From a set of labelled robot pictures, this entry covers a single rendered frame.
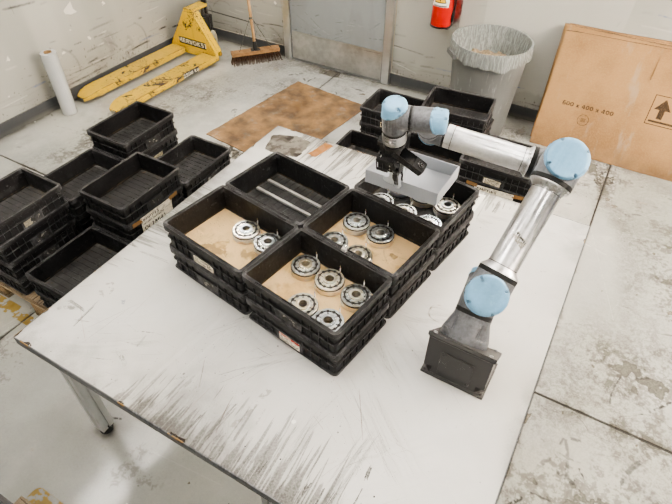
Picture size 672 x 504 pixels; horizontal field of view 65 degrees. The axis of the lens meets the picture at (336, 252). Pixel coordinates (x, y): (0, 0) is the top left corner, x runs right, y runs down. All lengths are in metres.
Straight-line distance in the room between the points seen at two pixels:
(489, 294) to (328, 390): 0.59
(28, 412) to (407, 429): 1.78
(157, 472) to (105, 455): 0.25
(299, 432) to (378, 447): 0.24
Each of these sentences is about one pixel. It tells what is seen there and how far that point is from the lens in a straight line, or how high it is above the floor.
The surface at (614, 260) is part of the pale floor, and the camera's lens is 3.49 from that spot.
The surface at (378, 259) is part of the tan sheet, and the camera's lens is 1.91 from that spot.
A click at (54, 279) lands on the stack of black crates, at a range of 2.92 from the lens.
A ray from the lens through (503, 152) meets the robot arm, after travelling 1.68.
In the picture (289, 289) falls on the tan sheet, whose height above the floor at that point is 0.83.
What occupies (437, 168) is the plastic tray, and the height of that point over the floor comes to 1.06.
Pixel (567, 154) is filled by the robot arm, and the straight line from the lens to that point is 1.54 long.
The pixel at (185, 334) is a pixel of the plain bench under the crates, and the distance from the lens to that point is 1.91.
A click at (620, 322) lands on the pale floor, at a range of 3.15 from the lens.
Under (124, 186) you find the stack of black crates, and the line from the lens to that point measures 2.98.
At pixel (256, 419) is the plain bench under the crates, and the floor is 0.70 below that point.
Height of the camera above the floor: 2.17
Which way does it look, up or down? 44 degrees down
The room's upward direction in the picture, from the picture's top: 1 degrees clockwise
